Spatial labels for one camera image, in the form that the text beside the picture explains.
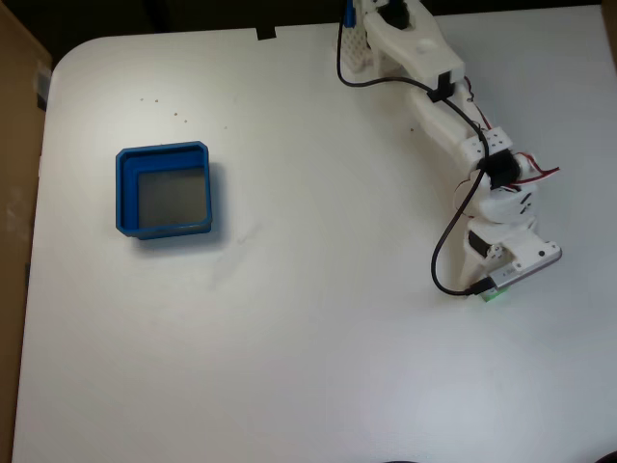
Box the red white servo wires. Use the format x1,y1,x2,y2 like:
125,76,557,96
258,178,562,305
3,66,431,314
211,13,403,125
455,79,563,213

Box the dark label on cardboard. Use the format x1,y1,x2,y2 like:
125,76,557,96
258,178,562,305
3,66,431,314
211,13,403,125
34,65,53,112

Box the brown cardboard box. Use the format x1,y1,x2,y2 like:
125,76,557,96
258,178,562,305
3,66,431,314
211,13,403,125
0,4,53,463

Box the blue open box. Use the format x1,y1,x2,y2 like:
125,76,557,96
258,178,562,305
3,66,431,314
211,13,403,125
115,140,215,241

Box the silver camera box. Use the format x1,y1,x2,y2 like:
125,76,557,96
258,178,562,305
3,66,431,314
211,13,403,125
481,246,564,293

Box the black camera cable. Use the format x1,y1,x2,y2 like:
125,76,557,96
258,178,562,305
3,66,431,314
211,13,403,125
335,18,498,297

